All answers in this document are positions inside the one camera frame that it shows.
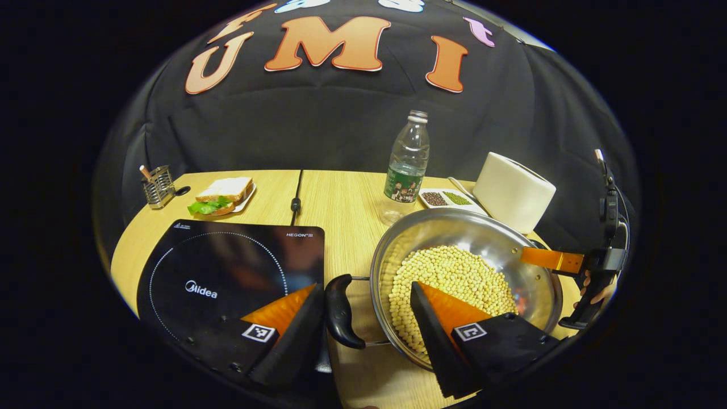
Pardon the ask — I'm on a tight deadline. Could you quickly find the sandwich with lettuce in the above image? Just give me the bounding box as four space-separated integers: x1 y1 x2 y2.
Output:
187 177 254 217

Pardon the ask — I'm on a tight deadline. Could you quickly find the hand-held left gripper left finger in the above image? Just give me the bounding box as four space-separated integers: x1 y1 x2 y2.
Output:
182 283 329 393

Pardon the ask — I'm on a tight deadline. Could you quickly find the white toaster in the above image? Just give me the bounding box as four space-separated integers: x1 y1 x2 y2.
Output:
472 152 558 235

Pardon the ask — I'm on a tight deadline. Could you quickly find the wire utensil holder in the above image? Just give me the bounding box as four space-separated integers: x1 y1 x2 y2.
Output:
142 165 177 210

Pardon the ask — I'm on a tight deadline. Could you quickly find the stainless steel pot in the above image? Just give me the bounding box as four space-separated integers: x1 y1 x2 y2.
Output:
325 207 565 373

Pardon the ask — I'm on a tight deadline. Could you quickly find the black induction cooktop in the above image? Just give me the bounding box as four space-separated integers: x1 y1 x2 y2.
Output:
136 219 326 375

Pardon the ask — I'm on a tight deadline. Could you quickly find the clear plastic water bottle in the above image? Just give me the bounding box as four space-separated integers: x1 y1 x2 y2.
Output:
379 110 431 227

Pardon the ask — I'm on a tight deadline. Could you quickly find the pile of soybeans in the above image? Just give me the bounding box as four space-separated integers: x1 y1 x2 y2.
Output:
388 245 519 356

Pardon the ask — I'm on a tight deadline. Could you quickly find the white divided bean dish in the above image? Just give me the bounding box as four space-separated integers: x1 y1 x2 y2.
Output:
418 188 490 217

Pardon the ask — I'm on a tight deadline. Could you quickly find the black cooktop power cable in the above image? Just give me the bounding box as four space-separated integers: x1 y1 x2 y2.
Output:
290 169 305 227

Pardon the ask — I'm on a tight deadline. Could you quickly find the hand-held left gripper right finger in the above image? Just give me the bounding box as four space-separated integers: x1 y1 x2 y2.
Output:
410 281 563 400

